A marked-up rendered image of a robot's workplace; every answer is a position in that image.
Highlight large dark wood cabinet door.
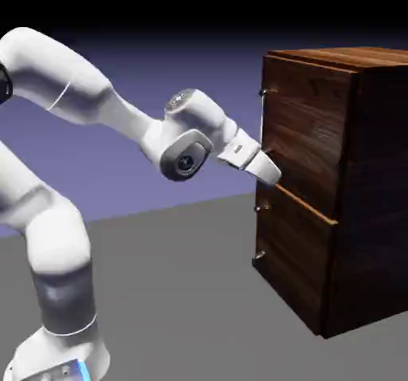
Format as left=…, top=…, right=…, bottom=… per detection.
left=257, top=54, right=359, bottom=221

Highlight small dark wood cabinet door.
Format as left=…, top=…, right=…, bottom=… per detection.
left=251, top=183, right=339, bottom=337

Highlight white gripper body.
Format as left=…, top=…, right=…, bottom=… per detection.
left=245, top=150, right=283, bottom=187

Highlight long silver door handle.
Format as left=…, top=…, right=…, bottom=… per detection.
left=257, top=88, right=269, bottom=152

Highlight dark wood cabinet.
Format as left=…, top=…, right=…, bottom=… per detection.
left=251, top=46, right=408, bottom=340

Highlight short silver door handle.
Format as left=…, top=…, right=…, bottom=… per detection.
left=253, top=204, right=271, bottom=261

